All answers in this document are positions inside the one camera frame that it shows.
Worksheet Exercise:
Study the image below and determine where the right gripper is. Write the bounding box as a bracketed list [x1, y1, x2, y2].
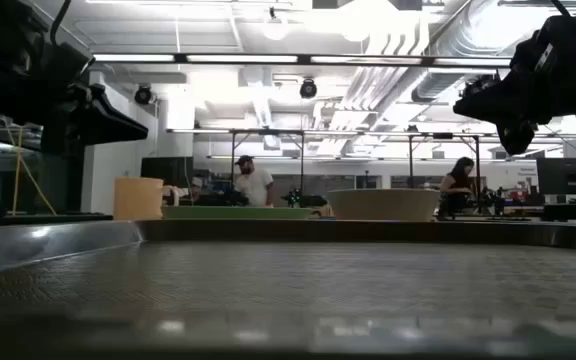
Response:
[452, 69, 553, 126]

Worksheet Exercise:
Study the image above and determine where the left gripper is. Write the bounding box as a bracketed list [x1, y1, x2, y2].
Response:
[42, 82, 149, 154]

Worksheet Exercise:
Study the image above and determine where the orange mug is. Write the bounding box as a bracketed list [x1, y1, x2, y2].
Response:
[113, 176, 182, 222]

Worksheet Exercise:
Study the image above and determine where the beige grey bowl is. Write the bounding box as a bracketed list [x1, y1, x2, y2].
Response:
[326, 188, 442, 223]

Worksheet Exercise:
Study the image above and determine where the green plate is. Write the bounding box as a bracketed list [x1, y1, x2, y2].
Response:
[161, 205, 315, 221]

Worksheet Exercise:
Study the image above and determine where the dark brown serving tray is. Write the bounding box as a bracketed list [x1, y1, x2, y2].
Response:
[0, 218, 576, 360]

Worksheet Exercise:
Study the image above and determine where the black ceiling spotlight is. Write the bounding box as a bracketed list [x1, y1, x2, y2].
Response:
[133, 83, 157, 107]
[298, 77, 319, 100]
[460, 73, 499, 99]

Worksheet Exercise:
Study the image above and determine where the black monitor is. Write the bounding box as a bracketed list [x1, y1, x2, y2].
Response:
[536, 157, 576, 197]
[140, 156, 195, 190]

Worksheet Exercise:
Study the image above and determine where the person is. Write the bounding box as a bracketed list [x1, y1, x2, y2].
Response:
[233, 154, 276, 209]
[438, 156, 477, 220]

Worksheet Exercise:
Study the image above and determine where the background work table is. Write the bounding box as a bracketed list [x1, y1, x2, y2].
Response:
[437, 199, 576, 224]

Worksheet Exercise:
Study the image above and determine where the long ceiling light strip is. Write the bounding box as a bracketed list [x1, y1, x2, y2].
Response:
[91, 52, 513, 67]

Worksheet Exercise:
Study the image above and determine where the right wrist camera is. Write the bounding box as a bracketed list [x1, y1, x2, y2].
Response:
[496, 119, 537, 157]

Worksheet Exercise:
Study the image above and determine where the black background station frame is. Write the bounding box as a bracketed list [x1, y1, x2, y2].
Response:
[229, 128, 307, 204]
[407, 132, 484, 201]

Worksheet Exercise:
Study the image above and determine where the hanging yellow cable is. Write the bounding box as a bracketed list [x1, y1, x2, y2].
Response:
[1, 118, 58, 217]

